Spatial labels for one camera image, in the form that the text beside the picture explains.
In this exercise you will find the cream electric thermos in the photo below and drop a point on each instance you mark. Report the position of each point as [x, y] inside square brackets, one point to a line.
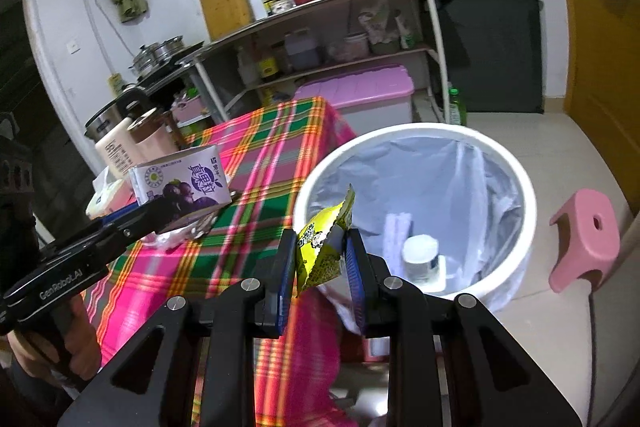
[117, 147]

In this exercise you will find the crumpled plastic bags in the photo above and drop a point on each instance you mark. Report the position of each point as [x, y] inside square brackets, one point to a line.
[380, 27]

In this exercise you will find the yellow tagged plug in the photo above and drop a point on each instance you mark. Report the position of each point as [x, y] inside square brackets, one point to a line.
[116, 84]

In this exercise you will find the white tissue pack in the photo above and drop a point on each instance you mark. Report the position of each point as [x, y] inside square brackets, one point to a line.
[107, 199]

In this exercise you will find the white metal shelf unit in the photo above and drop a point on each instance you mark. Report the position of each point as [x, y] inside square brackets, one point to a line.
[435, 37]

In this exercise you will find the white bowl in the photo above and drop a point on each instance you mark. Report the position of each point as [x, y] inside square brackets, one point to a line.
[283, 6]

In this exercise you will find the steel rice cooker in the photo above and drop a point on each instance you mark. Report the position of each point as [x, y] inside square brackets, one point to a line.
[107, 119]

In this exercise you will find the white round bin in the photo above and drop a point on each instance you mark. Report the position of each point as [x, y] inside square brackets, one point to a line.
[520, 207]

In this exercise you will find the pink green plaid tablecloth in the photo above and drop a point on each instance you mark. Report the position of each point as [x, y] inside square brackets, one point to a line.
[260, 157]

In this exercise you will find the wooden door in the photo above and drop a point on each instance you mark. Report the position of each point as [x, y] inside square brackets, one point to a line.
[600, 82]

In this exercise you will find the person's left hand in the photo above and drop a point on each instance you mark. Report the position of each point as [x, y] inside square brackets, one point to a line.
[85, 347]

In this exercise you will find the yellow snack wrapper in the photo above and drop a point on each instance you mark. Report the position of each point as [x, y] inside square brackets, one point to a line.
[320, 247]

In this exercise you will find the storage box pink lid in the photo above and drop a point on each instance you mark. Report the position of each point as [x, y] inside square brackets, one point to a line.
[360, 87]

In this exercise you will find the white plastic bottle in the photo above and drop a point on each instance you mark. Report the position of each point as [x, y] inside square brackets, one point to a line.
[422, 262]

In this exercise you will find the translucent bin liner bag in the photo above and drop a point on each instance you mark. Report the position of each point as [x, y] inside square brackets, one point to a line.
[425, 177]

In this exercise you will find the black cabinet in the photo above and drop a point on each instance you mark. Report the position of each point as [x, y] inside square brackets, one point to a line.
[490, 52]

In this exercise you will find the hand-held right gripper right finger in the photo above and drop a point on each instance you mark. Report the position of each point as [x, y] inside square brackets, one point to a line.
[356, 277]

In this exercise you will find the white wall socket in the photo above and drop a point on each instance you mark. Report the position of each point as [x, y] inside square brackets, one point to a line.
[73, 47]

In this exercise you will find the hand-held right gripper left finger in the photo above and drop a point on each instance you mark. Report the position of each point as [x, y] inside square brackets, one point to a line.
[286, 272]

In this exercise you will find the purple drink carton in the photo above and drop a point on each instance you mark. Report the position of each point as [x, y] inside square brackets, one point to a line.
[195, 177]

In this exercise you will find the wooden cutting board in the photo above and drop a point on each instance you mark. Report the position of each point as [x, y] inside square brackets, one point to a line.
[225, 2]

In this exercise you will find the pink bucket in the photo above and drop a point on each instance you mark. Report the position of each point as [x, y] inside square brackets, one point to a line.
[356, 47]

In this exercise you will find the pink basket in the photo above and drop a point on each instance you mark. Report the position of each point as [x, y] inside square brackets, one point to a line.
[192, 109]

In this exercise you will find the yellow oil jug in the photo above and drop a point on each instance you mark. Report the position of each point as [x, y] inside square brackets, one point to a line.
[274, 96]

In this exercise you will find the yellow label oil bottle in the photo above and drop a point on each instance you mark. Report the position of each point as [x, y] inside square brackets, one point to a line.
[268, 69]

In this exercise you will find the pink plastic stool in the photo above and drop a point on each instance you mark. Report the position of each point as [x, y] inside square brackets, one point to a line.
[582, 247]

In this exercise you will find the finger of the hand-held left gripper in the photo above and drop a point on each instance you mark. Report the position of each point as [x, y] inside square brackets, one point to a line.
[112, 214]
[150, 217]

